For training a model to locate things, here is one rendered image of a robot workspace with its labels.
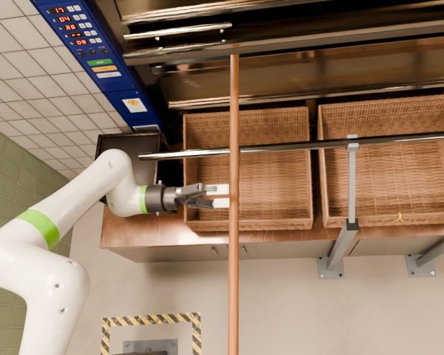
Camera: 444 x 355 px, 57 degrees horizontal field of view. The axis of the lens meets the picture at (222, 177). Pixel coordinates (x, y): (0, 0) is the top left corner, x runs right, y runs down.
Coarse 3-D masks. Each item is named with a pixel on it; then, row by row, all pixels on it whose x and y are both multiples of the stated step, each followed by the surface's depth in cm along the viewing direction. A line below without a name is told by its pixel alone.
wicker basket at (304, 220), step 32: (192, 128) 189; (224, 128) 188; (256, 128) 187; (288, 128) 185; (192, 160) 194; (224, 160) 200; (256, 160) 198; (288, 160) 195; (256, 192) 192; (288, 192) 189; (192, 224) 179; (224, 224) 178; (256, 224) 177; (288, 224) 184
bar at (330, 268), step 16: (256, 144) 136; (272, 144) 135; (288, 144) 134; (304, 144) 133; (320, 144) 132; (336, 144) 132; (352, 144) 131; (368, 144) 131; (144, 160) 142; (160, 160) 142; (352, 160) 135; (352, 176) 137; (352, 192) 139; (352, 208) 141; (352, 224) 143; (336, 240) 176; (336, 256) 191; (416, 256) 225; (432, 256) 198; (320, 272) 230; (336, 272) 229; (416, 272) 222; (432, 272) 220
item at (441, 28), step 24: (336, 0) 125; (360, 0) 124; (384, 0) 122; (408, 0) 120; (432, 0) 119; (144, 24) 134; (168, 24) 132; (192, 24) 130; (240, 24) 127; (264, 24) 125; (288, 24) 123; (312, 24) 122; (336, 24) 120; (360, 24) 118; (144, 48) 128; (240, 48) 122; (264, 48) 121; (288, 48) 121
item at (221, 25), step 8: (216, 24) 120; (224, 24) 119; (144, 32) 123; (152, 32) 123; (160, 32) 122; (168, 32) 122; (176, 32) 122; (184, 32) 122; (224, 32) 122; (160, 40) 125
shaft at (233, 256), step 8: (232, 56) 146; (232, 64) 145; (232, 72) 144; (232, 80) 143; (232, 88) 141; (232, 96) 140; (232, 104) 139; (232, 112) 138; (232, 120) 137; (232, 128) 136; (232, 136) 135; (232, 144) 134; (232, 152) 133; (232, 160) 132; (232, 168) 131; (232, 176) 130; (232, 184) 129; (232, 192) 128; (232, 200) 127; (232, 208) 126; (232, 216) 125; (232, 224) 124; (232, 232) 123; (232, 240) 122; (232, 248) 122; (232, 256) 121; (232, 264) 120; (232, 272) 119; (232, 280) 118; (232, 288) 118; (232, 296) 117; (232, 304) 116; (232, 312) 115; (232, 320) 114; (232, 328) 114; (232, 336) 113; (232, 344) 112; (232, 352) 112
